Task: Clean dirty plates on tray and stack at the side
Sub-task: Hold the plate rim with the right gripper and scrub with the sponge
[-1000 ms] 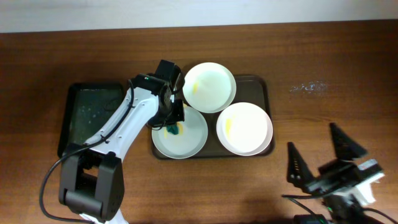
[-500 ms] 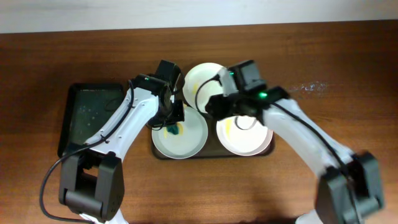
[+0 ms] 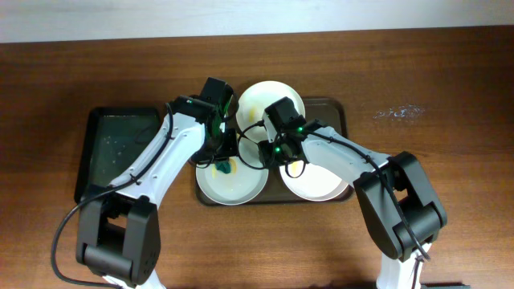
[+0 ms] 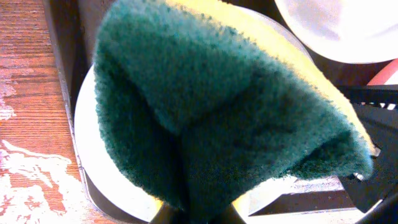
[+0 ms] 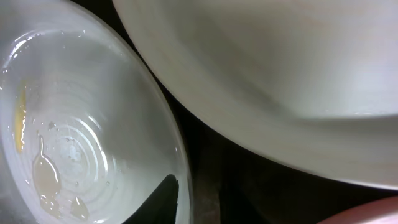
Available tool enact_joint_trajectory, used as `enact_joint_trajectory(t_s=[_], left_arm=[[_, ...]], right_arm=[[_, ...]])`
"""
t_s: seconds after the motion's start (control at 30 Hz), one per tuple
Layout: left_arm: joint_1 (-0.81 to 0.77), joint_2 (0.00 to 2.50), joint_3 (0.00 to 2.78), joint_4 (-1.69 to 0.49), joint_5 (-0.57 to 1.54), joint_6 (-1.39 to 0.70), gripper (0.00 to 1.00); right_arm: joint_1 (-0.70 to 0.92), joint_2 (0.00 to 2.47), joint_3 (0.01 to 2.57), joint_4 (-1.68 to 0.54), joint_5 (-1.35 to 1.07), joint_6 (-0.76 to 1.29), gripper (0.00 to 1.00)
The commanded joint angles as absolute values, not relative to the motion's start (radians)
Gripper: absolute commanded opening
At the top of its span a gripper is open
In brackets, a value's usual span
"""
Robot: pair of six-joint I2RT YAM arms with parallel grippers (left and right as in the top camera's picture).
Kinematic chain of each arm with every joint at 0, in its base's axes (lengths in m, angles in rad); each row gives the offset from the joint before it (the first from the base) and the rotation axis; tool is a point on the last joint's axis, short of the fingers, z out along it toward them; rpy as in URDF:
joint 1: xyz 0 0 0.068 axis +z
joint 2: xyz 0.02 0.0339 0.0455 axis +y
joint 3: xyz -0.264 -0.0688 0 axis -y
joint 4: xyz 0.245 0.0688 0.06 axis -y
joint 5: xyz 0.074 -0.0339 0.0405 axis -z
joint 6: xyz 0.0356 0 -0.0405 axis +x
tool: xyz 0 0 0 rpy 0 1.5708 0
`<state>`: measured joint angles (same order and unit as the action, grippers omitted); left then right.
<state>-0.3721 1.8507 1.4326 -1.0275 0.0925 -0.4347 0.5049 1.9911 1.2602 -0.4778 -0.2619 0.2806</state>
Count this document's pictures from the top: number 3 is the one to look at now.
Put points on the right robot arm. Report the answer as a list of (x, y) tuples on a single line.
[(403, 214)]

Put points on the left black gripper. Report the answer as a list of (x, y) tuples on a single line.
[(217, 148)]

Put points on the black water tray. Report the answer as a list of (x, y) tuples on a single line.
[(114, 138)]

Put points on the green and yellow sponge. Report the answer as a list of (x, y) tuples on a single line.
[(223, 166)]

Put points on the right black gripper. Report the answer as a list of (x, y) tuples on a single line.
[(267, 159)]

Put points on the white plate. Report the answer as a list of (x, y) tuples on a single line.
[(261, 95), (312, 182), (240, 185)]

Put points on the brown serving tray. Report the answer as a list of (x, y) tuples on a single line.
[(275, 190)]

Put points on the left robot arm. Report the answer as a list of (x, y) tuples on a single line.
[(119, 233)]

